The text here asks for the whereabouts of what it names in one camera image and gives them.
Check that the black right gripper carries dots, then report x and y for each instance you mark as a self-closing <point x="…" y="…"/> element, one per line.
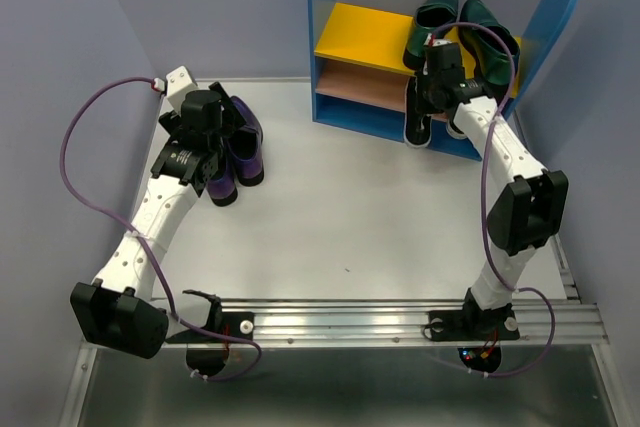
<point x="424" y="104"/>

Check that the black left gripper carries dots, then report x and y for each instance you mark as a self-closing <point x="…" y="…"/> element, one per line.
<point x="232" y="119"/>

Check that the black sneaker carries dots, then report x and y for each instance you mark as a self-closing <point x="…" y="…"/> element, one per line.
<point x="417" y="126"/>
<point x="453" y="131"/>

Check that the purple loafer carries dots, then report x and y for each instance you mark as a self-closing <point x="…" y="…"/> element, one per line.
<point x="221" y="187"/>
<point x="245" y="147"/>

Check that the green loafer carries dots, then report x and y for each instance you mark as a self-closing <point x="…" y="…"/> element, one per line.
<point x="491" y="60"/>
<point x="429" y="16"/>

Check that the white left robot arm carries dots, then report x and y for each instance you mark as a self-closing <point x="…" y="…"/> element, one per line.
<point x="135" y="242"/>

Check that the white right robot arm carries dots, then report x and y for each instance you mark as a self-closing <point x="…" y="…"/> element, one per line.
<point x="526" y="213"/>

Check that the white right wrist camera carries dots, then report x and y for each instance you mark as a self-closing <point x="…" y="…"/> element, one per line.
<point x="435" y="42"/>

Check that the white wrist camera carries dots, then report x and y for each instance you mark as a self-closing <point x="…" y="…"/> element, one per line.
<point x="435" y="42"/>
<point x="179" y="83"/>

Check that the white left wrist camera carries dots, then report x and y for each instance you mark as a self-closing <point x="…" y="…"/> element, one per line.
<point x="179" y="83"/>

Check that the aluminium mounting rail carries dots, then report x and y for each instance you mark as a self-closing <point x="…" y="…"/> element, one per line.
<point x="236" y="324"/>

